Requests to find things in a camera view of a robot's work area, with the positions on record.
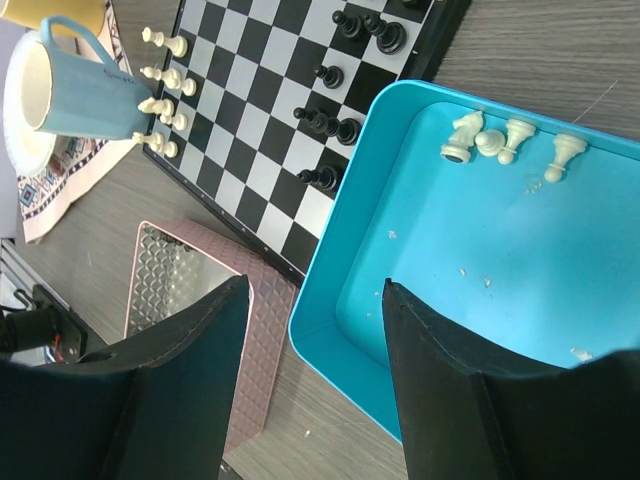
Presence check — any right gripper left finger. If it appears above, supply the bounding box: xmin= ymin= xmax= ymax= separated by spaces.
xmin=1 ymin=276 xmax=249 ymax=479

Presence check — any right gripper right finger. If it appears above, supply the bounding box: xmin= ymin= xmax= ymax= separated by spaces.
xmin=382 ymin=280 xmax=639 ymax=479

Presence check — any blue plastic tray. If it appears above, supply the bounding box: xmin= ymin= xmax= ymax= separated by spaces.
xmin=289 ymin=80 xmax=639 ymax=438

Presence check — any white pawn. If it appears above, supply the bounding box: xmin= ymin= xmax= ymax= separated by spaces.
xmin=178 ymin=78 xmax=197 ymax=97
xmin=132 ymin=132 xmax=178 ymax=158

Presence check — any black chess piece on board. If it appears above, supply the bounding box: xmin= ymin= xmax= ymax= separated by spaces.
xmin=331 ymin=10 xmax=367 ymax=41
xmin=293 ymin=107 xmax=340 ymax=137
xmin=313 ymin=64 xmax=344 ymax=90
xmin=363 ymin=14 xmax=407 ymax=55
xmin=297 ymin=165 xmax=343 ymax=192
xmin=327 ymin=117 xmax=361 ymax=146

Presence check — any black white chess board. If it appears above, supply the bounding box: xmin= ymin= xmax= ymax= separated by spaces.
xmin=149 ymin=1 xmax=469 ymax=284

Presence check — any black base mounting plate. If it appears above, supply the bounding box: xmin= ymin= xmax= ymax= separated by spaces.
xmin=1 ymin=284 xmax=88 ymax=363

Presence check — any pink metal tin tray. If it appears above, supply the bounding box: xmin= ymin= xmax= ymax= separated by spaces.
xmin=124 ymin=219 xmax=298 ymax=452

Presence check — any patterned cloth placemat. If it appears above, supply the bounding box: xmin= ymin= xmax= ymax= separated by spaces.
xmin=2 ymin=31 xmax=135 ymax=243

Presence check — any light blue mug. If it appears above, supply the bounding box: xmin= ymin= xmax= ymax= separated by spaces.
xmin=19 ymin=16 xmax=152 ymax=140

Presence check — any yellow mug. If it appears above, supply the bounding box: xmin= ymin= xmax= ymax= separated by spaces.
xmin=1 ymin=0 xmax=106 ymax=36

